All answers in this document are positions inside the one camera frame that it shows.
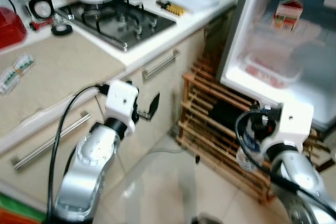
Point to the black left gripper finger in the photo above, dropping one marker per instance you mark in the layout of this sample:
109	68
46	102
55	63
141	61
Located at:
154	105

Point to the clear plastic water bottle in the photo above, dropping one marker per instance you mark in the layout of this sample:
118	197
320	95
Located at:
247	153

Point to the dark grey fridge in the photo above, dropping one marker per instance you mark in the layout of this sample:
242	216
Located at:
247	35

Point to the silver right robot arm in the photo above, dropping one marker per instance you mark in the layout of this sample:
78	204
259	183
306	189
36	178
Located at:
296	171

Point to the cream hob counter cabinet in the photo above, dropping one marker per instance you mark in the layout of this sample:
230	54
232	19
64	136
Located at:
157	90

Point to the wooden slatted rack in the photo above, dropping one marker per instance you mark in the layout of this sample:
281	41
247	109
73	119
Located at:
199	108

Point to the clear plastic food container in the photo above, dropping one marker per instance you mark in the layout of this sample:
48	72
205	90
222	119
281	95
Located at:
273	69

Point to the black gas hob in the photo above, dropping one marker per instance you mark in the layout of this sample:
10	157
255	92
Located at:
115	24

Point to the yellow and black tool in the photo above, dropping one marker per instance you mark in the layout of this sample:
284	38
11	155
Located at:
173	9

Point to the red and white carton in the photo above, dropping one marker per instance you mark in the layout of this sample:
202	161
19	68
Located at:
289	14

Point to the white plastic tray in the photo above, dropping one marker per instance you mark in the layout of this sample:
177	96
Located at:
197	1

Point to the black tape roll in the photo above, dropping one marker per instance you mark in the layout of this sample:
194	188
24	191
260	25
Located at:
54	30

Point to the green and white packet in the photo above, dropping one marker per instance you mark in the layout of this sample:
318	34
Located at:
9	81
23	64

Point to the small red tool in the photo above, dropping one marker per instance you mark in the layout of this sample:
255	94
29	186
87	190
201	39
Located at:
39	24

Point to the red plastic object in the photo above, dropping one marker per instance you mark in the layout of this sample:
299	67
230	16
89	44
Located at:
10	30

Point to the green and orange floor mat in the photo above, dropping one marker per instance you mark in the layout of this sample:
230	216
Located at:
18	211

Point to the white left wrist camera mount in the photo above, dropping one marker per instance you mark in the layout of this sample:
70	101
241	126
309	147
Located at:
122	98

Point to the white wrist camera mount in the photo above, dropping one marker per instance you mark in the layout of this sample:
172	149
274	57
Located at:
294	121
122	98

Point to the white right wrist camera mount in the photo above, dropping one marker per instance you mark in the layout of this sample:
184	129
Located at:
294	121

